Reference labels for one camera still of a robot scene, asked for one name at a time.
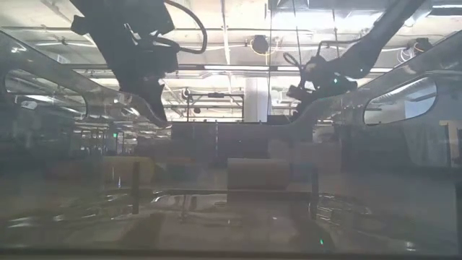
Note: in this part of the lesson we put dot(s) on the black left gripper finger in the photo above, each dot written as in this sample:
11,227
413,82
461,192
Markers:
155,99

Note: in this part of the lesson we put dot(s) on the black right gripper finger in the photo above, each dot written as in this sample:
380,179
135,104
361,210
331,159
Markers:
300,94

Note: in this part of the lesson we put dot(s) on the translucent grey plastic bin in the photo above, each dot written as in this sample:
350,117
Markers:
231,224

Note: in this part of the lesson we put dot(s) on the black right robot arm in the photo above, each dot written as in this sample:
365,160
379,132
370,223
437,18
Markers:
382,32

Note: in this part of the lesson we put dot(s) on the small black box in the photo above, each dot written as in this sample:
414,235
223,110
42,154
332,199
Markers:
278,120

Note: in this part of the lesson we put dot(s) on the white pillar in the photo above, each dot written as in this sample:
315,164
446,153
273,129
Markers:
256,101

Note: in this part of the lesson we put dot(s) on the dark grey plastic bin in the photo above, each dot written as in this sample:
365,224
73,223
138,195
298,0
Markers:
153,146

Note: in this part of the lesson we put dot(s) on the black round ceiling fixture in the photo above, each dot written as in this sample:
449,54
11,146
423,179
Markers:
260,44
420,45

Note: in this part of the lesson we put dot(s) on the long ceiling light bar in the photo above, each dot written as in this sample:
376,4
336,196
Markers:
234,67

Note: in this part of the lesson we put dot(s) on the black background frame rig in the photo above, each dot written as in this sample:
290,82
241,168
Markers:
216,95

